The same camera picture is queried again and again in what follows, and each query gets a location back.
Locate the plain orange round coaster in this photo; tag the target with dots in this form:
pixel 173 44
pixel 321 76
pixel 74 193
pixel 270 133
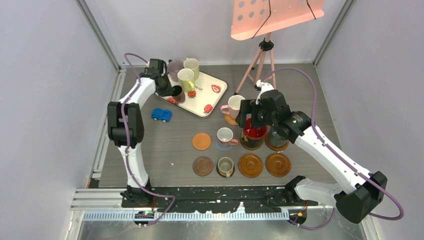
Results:
pixel 201 141

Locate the woven orange rattan coaster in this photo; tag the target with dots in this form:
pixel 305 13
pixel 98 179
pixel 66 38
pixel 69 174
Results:
pixel 230 120

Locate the glossy brown grooved wooden coaster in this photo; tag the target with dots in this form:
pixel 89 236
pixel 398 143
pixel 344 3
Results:
pixel 278 164

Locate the black small mug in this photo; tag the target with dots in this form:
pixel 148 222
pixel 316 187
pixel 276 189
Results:
pixel 178 94

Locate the orange black-rimmed coaster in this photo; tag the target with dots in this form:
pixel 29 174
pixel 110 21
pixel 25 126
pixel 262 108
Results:
pixel 224 174

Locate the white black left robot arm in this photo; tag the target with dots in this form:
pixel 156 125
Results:
pixel 125 128

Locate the pink music stand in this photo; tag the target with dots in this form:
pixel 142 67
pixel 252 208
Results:
pixel 255 18

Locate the red black mug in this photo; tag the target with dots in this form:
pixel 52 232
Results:
pixel 252 138

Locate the pink handled floral mug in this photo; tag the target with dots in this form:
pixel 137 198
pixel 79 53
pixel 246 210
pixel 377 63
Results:
pixel 226 138

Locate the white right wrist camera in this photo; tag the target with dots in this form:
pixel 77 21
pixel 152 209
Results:
pixel 262 87

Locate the pale green mug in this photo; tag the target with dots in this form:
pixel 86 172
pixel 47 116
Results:
pixel 194 65

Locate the grey small mug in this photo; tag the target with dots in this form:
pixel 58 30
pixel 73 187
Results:
pixel 225 164

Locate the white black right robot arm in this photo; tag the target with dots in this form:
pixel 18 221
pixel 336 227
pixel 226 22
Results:
pixel 357 190

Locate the dark teal mug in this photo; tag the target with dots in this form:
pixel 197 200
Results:
pixel 275 140

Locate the dark brown wooden coaster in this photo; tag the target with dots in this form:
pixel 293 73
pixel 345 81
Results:
pixel 202 166

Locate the cream white mug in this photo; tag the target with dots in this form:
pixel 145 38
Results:
pixel 186 79

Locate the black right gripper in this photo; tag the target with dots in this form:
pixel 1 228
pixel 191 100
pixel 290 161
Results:
pixel 246 107

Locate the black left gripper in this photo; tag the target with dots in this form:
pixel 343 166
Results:
pixel 169 90

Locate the blue smiley foam coaster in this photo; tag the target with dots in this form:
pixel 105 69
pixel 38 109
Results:
pixel 223 148

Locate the white serving tray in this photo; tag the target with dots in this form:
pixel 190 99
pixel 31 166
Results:
pixel 202 101

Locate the mauve mug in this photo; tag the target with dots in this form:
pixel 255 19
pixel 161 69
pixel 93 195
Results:
pixel 173 67

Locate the blue toy car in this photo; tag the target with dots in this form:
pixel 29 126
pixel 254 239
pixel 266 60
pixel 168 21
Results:
pixel 163 115

